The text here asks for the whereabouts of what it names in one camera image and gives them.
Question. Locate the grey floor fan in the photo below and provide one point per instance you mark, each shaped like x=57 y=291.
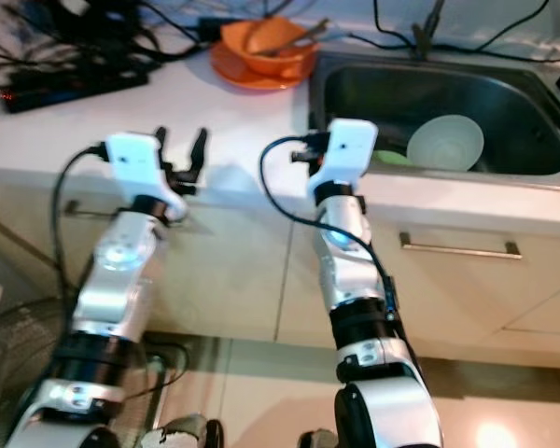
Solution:
x=28 y=373

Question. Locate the black power adapter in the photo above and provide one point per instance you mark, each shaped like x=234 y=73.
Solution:
x=213 y=26

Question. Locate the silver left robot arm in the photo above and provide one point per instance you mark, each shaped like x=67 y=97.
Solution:
x=121 y=289

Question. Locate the pale green bowl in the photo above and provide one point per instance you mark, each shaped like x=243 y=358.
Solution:
x=448 y=142

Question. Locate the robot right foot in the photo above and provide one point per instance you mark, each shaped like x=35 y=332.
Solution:
x=317 y=440

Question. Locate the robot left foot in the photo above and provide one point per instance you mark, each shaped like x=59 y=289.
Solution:
x=187 y=434

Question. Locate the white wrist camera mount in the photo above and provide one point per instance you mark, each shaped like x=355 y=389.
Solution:
x=135 y=159
x=350 y=149

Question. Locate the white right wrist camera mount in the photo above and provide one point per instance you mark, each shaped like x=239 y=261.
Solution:
x=350 y=149

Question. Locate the black charger box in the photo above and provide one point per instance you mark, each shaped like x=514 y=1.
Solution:
x=84 y=17

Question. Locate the cream kitchen base cabinet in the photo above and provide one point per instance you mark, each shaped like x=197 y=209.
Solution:
x=457 y=299

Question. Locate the orange plastic plate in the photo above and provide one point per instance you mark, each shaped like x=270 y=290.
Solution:
x=243 y=80

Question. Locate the black power strip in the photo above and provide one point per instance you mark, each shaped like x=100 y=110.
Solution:
x=65 y=90

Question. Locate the green plate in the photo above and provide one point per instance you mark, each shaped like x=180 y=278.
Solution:
x=390 y=159

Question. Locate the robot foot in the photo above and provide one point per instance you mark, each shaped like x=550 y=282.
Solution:
x=317 y=440
x=187 y=434

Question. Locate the grey metal faucet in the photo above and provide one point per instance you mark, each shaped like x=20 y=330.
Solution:
x=422 y=39

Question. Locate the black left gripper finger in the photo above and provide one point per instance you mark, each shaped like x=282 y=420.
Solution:
x=160 y=138
x=200 y=149

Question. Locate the silver metal fork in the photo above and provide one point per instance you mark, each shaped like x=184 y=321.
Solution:
x=294 y=37

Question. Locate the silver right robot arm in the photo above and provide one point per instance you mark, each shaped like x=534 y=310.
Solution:
x=350 y=280

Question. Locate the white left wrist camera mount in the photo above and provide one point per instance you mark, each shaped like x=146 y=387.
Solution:
x=135 y=159

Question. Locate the orange plastic bowl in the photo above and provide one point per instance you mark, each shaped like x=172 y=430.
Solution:
x=261 y=61

